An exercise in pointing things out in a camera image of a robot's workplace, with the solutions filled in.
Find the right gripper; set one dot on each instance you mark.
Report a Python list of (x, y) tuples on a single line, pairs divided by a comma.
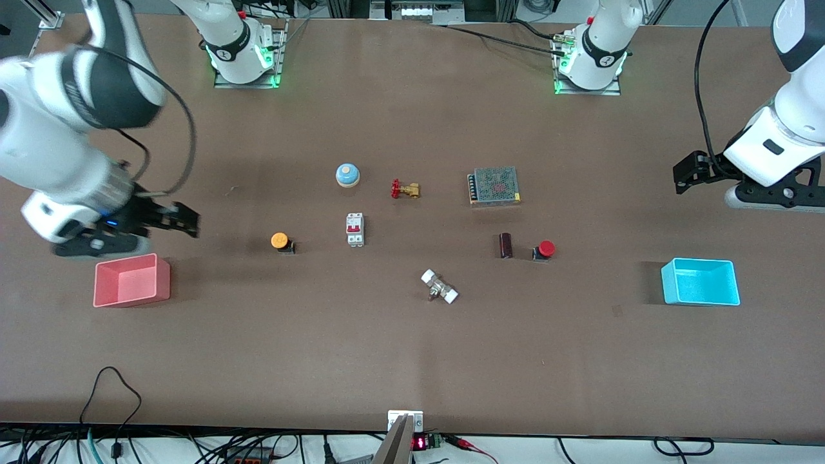
[(145, 213)]

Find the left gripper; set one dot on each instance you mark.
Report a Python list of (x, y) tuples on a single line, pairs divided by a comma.
[(708, 167)]

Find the yellow push button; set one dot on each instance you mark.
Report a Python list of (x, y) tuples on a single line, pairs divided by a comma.
[(279, 240)]

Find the red push button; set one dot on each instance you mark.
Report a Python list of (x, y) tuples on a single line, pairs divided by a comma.
[(546, 248)]

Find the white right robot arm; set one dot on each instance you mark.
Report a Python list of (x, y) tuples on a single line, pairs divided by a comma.
[(45, 148)]

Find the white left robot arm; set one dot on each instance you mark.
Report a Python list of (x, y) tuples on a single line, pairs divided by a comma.
[(802, 96)]

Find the pink plastic bin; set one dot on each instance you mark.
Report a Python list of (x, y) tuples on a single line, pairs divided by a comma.
[(161, 283)]

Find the cyan plastic bin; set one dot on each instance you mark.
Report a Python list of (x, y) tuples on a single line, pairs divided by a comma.
[(670, 290)]

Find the blue service bell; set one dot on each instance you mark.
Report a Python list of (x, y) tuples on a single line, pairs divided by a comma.
[(347, 174)]

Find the white circuit breaker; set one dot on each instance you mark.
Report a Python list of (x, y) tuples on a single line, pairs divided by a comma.
[(355, 229)]

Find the metal mesh power supply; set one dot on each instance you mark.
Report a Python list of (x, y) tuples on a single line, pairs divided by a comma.
[(495, 187)]

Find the dark red cylindrical capacitor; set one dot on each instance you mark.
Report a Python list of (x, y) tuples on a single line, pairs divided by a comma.
[(506, 245)]

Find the aluminium extrusion corner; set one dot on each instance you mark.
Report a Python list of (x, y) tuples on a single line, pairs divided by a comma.
[(51, 19)]

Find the steel valve white caps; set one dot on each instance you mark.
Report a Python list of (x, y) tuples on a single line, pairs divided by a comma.
[(439, 287)]

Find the red LED display module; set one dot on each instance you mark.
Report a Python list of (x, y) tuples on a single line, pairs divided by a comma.
[(420, 443)]

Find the red clip lead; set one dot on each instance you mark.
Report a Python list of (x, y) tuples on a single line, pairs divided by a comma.
[(465, 443)]

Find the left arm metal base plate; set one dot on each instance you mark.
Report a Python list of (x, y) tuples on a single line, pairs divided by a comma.
[(612, 89)]

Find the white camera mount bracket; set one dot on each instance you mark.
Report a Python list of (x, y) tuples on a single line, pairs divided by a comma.
[(394, 417)]

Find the grey camera mount bar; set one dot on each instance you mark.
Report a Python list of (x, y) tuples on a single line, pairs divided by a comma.
[(394, 448)]

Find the aluminium frame with lights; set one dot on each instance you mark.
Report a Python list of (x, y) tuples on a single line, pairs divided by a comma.
[(419, 11)]

